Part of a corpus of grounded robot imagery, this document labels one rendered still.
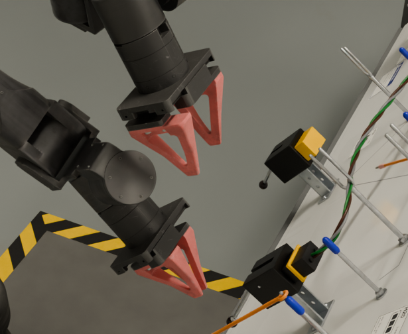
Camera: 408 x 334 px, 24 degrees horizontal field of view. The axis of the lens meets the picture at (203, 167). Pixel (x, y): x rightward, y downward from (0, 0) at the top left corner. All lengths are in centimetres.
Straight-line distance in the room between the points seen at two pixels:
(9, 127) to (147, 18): 20
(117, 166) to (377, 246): 32
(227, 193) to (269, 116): 38
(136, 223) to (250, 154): 186
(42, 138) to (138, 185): 12
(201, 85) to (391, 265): 29
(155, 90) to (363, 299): 31
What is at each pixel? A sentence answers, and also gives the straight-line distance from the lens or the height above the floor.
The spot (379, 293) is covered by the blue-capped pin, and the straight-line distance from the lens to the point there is 101.
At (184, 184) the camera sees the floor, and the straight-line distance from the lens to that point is 282.
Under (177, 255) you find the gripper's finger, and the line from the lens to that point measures 109.
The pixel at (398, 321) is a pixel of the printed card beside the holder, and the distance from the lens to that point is 94.
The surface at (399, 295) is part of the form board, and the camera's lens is 98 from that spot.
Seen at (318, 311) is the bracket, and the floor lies 106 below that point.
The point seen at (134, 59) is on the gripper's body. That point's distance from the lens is 93.
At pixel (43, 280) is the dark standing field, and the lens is 259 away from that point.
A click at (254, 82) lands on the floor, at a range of 322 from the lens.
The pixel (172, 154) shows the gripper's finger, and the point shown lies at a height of 127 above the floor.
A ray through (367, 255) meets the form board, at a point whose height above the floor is 109.
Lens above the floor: 190
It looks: 41 degrees down
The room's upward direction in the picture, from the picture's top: straight up
